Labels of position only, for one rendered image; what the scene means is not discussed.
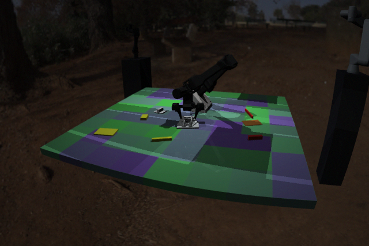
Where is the yellow flat bar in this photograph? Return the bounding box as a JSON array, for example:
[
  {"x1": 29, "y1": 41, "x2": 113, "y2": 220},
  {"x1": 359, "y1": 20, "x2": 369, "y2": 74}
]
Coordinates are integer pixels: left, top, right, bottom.
[{"x1": 152, "y1": 137, "x2": 172, "y2": 142}]

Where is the brown square plate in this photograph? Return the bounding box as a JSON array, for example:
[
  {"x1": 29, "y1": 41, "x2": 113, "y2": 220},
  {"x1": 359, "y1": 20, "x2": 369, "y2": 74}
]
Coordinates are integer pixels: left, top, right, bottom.
[{"x1": 242, "y1": 120, "x2": 262, "y2": 126}]

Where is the small red block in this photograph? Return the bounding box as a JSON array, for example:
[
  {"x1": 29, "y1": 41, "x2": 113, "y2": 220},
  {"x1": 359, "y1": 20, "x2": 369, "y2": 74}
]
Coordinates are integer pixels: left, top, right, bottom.
[{"x1": 248, "y1": 134, "x2": 263, "y2": 140}]

